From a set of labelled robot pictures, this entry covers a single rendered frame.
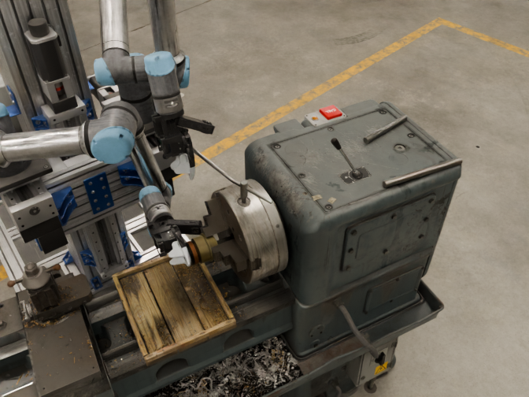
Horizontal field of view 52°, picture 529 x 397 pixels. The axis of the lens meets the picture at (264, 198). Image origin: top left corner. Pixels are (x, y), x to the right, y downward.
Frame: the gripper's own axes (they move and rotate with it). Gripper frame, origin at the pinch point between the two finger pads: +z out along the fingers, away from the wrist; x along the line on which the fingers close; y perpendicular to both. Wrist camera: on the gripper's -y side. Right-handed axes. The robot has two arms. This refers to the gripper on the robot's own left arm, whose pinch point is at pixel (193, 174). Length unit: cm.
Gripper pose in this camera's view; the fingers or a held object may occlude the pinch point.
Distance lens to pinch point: 158.5
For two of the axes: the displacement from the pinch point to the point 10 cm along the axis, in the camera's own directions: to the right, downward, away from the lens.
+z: 1.5, 8.8, 4.5
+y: -8.9, 3.2, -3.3
